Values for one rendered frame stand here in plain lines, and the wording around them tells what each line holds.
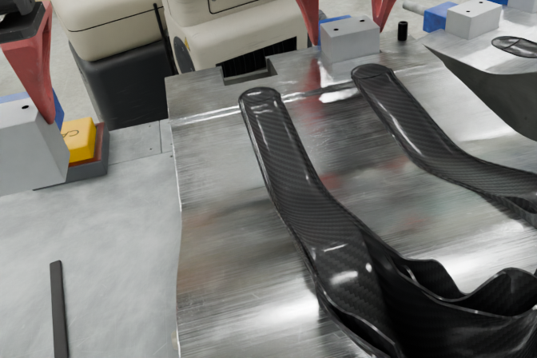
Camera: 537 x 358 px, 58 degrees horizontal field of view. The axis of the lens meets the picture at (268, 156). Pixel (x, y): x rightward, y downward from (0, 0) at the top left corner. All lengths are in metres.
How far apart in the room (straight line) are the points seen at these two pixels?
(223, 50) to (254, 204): 0.53
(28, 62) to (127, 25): 0.77
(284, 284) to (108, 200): 0.32
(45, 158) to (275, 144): 0.17
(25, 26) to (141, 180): 0.25
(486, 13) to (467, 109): 0.21
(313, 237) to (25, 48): 0.20
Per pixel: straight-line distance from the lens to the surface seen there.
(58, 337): 0.42
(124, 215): 0.49
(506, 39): 0.63
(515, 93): 0.54
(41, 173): 0.38
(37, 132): 0.36
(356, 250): 0.26
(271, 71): 0.52
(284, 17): 0.88
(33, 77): 0.34
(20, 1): 0.31
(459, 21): 0.62
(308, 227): 0.29
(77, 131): 0.57
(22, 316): 0.45
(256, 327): 0.22
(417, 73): 0.47
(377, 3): 0.53
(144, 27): 1.10
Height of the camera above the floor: 1.11
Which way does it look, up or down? 37 degrees down
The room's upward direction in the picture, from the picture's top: 8 degrees counter-clockwise
